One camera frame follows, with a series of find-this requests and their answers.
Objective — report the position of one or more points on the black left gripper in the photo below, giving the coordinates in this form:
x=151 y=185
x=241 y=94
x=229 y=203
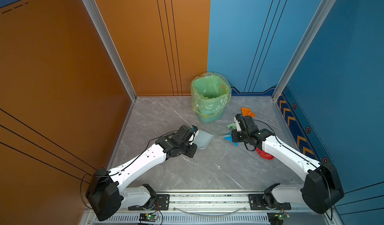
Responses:
x=194 y=149

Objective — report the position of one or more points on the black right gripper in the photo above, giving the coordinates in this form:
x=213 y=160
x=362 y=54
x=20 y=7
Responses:
x=234 y=132

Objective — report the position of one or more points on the grey-green hand brush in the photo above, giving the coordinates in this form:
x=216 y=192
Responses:
x=229 y=134

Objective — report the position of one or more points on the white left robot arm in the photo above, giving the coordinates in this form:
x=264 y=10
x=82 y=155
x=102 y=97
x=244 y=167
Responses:
x=109 y=190

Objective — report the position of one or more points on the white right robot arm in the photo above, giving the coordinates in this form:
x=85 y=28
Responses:
x=322 y=187

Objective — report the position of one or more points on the mint green paper scrap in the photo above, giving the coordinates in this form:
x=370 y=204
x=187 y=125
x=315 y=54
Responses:
x=232 y=126

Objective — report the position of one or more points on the bright blue paper scrap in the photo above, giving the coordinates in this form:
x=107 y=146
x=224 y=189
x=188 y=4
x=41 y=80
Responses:
x=230 y=139

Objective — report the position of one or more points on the small orange paper scrap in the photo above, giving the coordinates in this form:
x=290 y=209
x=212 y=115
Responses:
x=247 y=112

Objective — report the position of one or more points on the red paper scrap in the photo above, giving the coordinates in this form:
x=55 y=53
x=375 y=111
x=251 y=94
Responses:
x=264 y=155

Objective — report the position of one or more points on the green trash bin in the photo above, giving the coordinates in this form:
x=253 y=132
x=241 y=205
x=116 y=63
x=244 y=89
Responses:
x=208 y=114

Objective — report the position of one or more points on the left green circuit board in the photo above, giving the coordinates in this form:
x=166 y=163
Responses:
x=148 y=218

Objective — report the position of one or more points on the green circuit board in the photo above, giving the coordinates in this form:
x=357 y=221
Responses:
x=148 y=218
x=277 y=218

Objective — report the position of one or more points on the right green circuit board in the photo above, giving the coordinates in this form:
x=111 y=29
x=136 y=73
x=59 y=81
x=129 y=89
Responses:
x=277 y=218

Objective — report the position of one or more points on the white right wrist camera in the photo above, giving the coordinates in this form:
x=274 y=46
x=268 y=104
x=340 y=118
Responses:
x=237 y=119

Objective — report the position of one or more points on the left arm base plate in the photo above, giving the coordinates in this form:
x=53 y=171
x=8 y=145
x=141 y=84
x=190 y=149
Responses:
x=161 y=201

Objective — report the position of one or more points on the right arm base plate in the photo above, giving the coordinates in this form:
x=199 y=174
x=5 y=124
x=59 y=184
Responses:
x=266 y=202

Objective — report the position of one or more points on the aluminium front rail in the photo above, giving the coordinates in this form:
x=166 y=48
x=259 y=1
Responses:
x=210 y=201

